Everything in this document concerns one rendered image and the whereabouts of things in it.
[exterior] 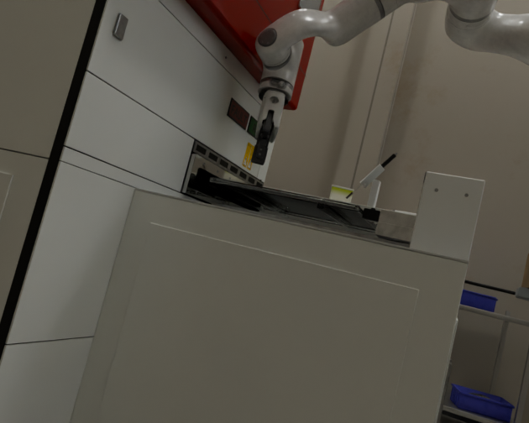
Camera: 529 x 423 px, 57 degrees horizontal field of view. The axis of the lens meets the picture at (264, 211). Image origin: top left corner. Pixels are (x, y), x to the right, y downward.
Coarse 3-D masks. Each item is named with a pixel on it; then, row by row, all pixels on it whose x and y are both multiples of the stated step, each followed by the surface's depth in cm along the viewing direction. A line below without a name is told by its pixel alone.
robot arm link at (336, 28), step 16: (352, 0) 114; (368, 0) 113; (288, 16) 111; (304, 16) 110; (320, 16) 113; (336, 16) 114; (352, 16) 114; (368, 16) 114; (384, 16) 116; (272, 32) 110; (288, 32) 109; (304, 32) 110; (320, 32) 111; (336, 32) 114; (352, 32) 116; (256, 48) 112; (272, 48) 110; (288, 48) 111; (272, 64) 114
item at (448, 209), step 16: (432, 176) 82; (448, 176) 81; (432, 192) 82; (448, 192) 81; (464, 192) 80; (480, 192) 79; (432, 208) 81; (448, 208) 80; (464, 208) 79; (416, 224) 82; (432, 224) 81; (448, 224) 80; (464, 224) 79; (416, 240) 81; (432, 240) 80; (448, 240) 79; (464, 240) 79; (448, 256) 79; (464, 256) 78
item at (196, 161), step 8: (192, 160) 112; (200, 160) 114; (192, 168) 112; (200, 168) 116; (208, 168) 119; (216, 168) 122; (192, 176) 113; (216, 176) 124; (224, 176) 127; (232, 176) 131; (184, 184) 112; (192, 184) 113; (184, 192) 112; (192, 192) 114; (200, 192) 117; (208, 192) 121; (208, 200) 122; (216, 200) 125; (224, 200) 129
